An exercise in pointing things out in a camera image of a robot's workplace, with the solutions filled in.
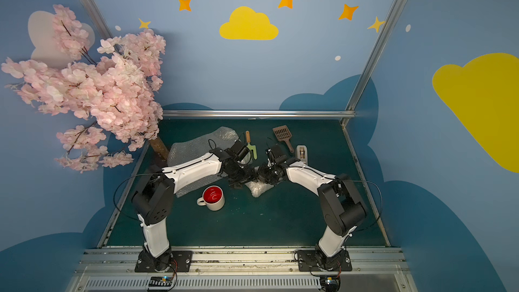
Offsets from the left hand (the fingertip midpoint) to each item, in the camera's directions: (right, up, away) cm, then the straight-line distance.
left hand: (254, 180), depth 89 cm
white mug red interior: (-18, -8, 0) cm, 20 cm away
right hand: (+2, +2, +2) cm, 3 cm away
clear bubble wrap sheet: (-19, +19, +26) cm, 37 cm away
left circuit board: (-34, -34, -16) cm, 51 cm away
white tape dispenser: (+24, +11, +13) cm, 29 cm away
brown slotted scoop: (+16, +22, +29) cm, 40 cm away
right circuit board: (+29, -35, -15) cm, 48 cm away
